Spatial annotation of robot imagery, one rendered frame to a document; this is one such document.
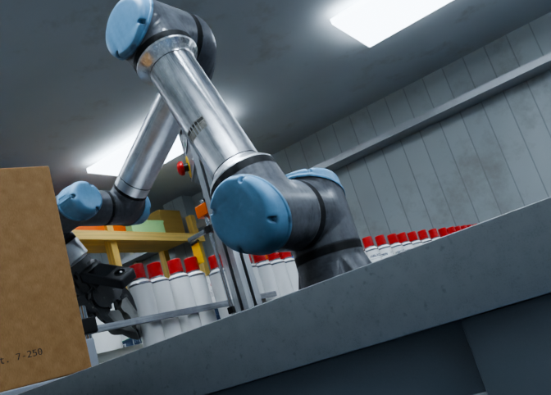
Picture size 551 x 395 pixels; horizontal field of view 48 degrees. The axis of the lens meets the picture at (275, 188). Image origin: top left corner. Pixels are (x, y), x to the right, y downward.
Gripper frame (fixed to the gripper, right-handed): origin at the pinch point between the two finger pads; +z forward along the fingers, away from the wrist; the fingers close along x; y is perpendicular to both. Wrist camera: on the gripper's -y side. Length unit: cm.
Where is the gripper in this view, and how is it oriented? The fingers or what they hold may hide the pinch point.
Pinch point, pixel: (138, 333)
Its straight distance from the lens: 140.2
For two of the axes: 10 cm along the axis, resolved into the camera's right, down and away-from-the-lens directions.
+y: -6.8, 3.8, 6.3
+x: -4.5, 4.7, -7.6
